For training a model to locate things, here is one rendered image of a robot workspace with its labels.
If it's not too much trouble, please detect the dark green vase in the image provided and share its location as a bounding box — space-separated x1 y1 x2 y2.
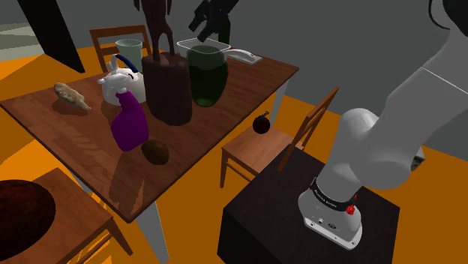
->
185 44 230 109

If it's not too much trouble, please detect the dark brown wooden statue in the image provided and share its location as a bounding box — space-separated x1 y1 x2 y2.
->
133 0 194 128

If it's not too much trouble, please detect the pale green cup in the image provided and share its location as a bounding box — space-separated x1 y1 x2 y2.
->
115 38 144 74

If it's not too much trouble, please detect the wooden chair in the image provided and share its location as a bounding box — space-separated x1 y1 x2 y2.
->
0 166 134 264
89 24 153 74
219 85 341 190

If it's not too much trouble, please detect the dark purple round fruit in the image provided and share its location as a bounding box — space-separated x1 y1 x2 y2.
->
252 110 272 136

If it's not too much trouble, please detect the purple spray bottle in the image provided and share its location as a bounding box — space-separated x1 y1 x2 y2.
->
96 60 151 153

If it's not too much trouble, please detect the brown kiwi fruit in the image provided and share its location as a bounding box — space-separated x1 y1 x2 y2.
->
140 139 170 167

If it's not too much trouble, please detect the tan ginger root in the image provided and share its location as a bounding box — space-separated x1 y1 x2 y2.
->
53 82 92 113

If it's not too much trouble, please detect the wooden table with white legs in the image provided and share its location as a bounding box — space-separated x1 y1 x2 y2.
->
0 46 301 264

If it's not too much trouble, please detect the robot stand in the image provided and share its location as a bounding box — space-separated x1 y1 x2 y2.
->
217 145 401 264

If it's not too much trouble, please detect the dark brown round bowl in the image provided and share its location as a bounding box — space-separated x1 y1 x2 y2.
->
0 178 57 263

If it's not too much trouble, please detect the clear pan with white handle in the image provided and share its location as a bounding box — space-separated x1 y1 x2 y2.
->
176 37 264 66

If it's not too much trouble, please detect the white kettle with blue handle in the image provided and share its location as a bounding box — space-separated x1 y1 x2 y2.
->
101 53 148 107

